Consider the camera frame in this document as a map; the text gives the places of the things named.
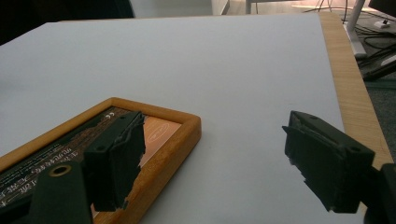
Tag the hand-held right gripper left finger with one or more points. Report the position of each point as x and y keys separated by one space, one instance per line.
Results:
x=115 y=168

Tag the orange card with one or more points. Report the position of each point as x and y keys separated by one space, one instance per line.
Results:
x=158 y=133

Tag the white power strip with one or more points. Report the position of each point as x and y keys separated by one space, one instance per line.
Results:
x=381 y=24

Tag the black stand base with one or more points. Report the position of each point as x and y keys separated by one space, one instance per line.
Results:
x=381 y=70

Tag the wooden tray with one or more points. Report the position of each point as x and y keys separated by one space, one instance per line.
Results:
x=174 y=137

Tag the white table mat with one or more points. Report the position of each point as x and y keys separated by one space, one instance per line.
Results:
x=193 y=68

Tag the white metal stand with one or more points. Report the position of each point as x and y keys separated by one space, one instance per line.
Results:
x=355 y=28

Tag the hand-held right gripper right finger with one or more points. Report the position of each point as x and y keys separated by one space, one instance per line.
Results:
x=327 y=168

